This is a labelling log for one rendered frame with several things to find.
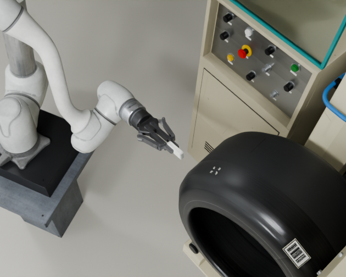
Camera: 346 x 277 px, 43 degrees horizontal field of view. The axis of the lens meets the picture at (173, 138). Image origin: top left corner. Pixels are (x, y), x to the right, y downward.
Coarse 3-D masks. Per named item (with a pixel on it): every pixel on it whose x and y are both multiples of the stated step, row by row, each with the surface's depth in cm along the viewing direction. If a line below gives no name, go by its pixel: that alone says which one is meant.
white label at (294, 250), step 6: (294, 240) 104; (288, 246) 104; (294, 246) 104; (300, 246) 104; (288, 252) 104; (294, 252) 104; (300, 252) 104; (306, 252) 104; (294, 258) 104; (300, 258) 104; (306, 258) 104; (300, 264) 104
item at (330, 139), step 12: (336, 96) 112; (336, 108) 115; (324, 120) 121; (336, 120) 117; (312, 132) 128; (324, 132) 124; (336, 132) 120; (312, 144) 131; (324, 144) 127; (336, 144) 123; (324, 156) 130; (336, 156) 125; (336, 168) 128
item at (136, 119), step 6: (138, 114) 156; (144, 114) 156; (150, 114) 158; (132, 120) 156; (138, 120) 155; (144, 120) 157; (150, 120) 157; (156, 120) 157; (138, 126) 156; (150, 126) 155; (144, 132) 154
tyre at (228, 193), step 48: (240, 144) 124; (288, 144) 118; (192, 192) 123; (240, 192) 110; (288, 192) 108; (336, 192) 111; (192, 240) 147; (240, 240) 157; (288, 240) 105; (336, 240) 108
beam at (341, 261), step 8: (344, 248) 78; (336, 256) 79; (344, 256) 67; (328, 264) 78; (336, 264) 66; (344, 264) 65; (320, 272) 77; (328, 272) 65; (336, 272) 65; (344, 272) 65
